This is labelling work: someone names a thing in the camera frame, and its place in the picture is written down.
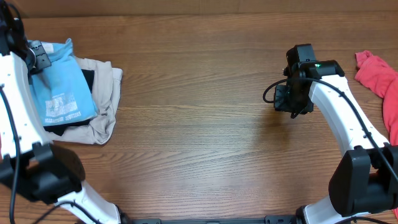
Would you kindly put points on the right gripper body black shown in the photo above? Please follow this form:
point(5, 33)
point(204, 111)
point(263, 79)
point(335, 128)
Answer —
point(293, 100)

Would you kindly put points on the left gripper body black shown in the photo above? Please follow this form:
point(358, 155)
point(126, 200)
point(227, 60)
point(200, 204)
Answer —
point(41, 61)

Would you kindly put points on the light blue t-shirt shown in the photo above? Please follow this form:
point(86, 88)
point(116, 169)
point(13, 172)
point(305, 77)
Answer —
point(60, 92)

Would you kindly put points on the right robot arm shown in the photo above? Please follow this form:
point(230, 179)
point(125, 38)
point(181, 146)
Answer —
point(365, 181)

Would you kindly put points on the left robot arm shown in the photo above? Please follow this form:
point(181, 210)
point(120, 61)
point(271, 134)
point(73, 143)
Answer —
point(32, 166)

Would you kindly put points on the beige folded garment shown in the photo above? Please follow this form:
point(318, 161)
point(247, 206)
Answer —
point(106, 94)

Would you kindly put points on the black folded garment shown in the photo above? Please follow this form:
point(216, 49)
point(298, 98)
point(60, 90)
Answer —
point(60, 129)

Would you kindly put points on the red garment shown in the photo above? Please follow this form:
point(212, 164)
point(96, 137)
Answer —
point(377, 75)

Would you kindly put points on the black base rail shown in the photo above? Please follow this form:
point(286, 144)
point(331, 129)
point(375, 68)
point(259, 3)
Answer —
point(268, 219)

